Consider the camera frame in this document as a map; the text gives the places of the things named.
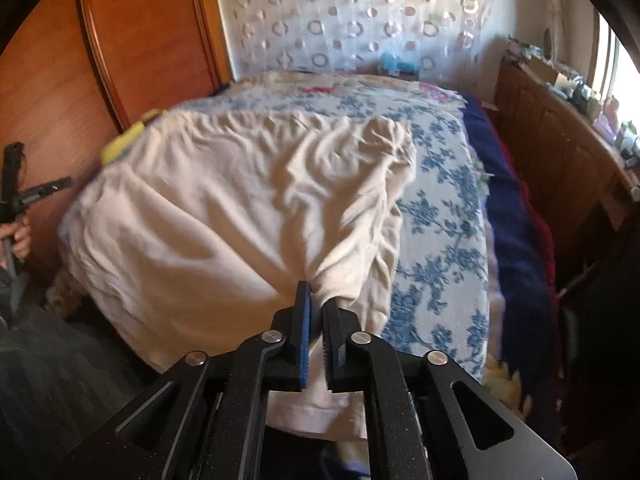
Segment beige printed t-shirt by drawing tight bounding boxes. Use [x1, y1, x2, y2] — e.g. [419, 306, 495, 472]
[56, 108, 419, 442]

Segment person's left hand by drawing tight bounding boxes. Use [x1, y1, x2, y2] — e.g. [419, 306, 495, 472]
[0, 216, 32, 260]

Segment blue floral white bedspread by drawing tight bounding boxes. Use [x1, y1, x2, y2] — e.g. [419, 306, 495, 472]
[167, 90, 489, 377]

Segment yellow plush toy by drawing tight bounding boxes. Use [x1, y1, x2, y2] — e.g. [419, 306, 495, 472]
[100, 110, 167, 166]

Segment navy blue blanket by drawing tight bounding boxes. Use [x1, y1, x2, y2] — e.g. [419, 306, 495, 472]
[463, 94, 558, 398]

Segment pink floral quilt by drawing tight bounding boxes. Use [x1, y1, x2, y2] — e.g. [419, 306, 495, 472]
[224, 70, 469, 114]

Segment teal item on box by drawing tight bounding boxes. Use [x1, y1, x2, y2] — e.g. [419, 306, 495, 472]
[378, 52, 420, 79]

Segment wooden sideboard cabinet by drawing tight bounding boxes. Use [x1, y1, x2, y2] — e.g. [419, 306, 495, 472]
[494, 62, 639, 256]

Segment circle patterned sheer curtain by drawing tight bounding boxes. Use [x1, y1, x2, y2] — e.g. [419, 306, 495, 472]
[219, 0, 492, 87]

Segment cardboard box on cabinet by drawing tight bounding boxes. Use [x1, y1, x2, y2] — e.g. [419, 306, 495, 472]
[527, 56, 568, 87]

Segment pink figurine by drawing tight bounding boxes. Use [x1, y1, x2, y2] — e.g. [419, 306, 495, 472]
[593, 96, 620, 145]

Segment window with wooden frame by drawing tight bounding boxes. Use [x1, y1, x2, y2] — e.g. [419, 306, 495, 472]
[589, 12, 639, 134]

